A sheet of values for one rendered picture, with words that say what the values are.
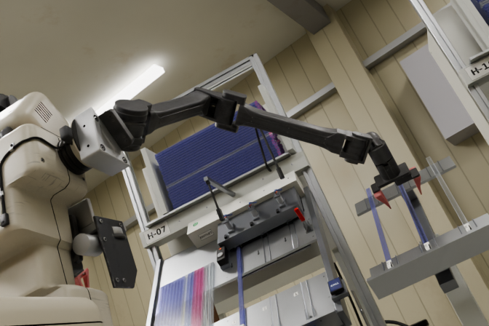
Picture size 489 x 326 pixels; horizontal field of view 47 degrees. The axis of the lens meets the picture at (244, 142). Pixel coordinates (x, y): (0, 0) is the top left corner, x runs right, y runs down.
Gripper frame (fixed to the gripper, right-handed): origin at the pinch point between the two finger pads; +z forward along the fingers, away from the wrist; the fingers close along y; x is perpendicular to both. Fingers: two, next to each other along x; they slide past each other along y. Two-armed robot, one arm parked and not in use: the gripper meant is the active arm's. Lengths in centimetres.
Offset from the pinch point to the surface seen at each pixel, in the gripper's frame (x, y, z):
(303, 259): -46, 49, 33
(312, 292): 7.4, 37.2, 11.5
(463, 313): 22.7, 0.1, 26.6
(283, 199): -38, 41, 1
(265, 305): 5, 53, 11
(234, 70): -94, 42, -39
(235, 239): -31, 63, 3
